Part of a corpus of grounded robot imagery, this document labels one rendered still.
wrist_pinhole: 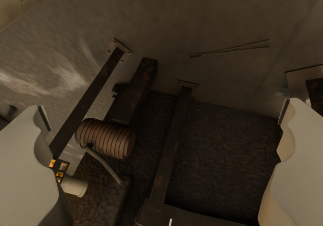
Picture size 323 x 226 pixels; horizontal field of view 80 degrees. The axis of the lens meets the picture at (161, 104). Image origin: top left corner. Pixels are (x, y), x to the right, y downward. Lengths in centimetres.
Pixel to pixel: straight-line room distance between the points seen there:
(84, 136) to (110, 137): 10
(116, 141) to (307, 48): 82
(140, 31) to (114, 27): 13
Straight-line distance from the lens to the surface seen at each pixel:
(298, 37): 94
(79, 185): 80
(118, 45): 107
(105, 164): 79
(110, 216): 84
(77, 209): 99
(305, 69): 104
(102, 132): 78
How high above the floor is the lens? 76
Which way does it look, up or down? 35 degrees down
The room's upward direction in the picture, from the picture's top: 160 degrees counter-clockwise
